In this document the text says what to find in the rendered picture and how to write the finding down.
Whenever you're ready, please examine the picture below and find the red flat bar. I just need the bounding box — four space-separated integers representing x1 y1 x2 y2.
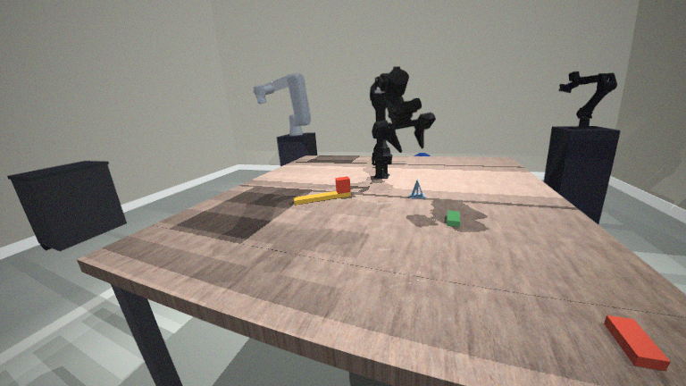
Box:
604 315 670 371

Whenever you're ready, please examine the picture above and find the green rectangular block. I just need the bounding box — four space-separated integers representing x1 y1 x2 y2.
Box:
448 210 460 227

